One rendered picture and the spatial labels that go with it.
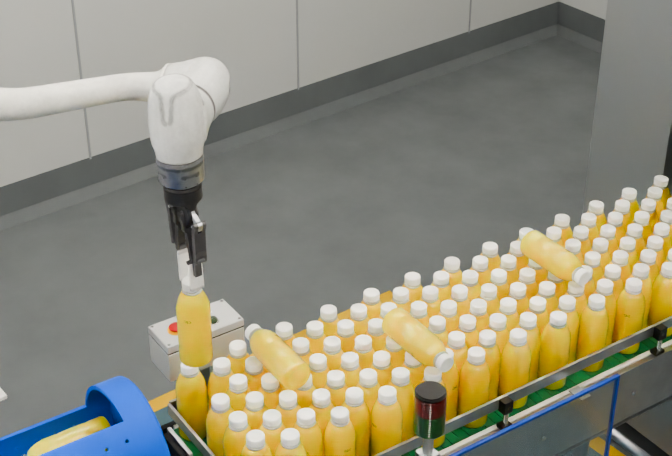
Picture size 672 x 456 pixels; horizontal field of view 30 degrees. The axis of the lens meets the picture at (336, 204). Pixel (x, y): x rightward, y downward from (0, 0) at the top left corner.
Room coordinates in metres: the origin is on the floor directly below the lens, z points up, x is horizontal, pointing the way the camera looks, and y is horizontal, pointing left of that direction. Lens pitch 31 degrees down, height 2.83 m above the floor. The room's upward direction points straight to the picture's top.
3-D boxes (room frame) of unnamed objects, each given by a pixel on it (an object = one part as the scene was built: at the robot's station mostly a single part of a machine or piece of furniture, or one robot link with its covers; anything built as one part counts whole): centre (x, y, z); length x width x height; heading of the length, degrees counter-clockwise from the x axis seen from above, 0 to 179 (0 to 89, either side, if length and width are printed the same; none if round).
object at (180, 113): (2.10, 0.30, 1.77); 0.13 x 0.11 x 0.16; 168
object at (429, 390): (1.92, -0.19, 1.18); 0.06 x 0.06 x 0.16
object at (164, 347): (2.36, 0.33, 1.05); 0.20 x 0.10 x 0.10; 124
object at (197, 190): (2.09, 0.29, 1.59); 0.08 x 0.07 x 0.09; 33
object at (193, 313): (2.09, 0.29, 1.30); 0.07 x 0.07 x 0.19
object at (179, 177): (2.09, 0.30, 1.66); 0.09 x 0.09 x 0.06
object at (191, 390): (2.21, 0.33, 0.99); 0.07 x 0.07 x 0.19
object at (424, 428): (1.92, -0.19, 1.18); 0.06 x 0.06 x 0.05
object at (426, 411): (1.92, -0.19, 1.23); 0.06 x 0.06 x 0.04
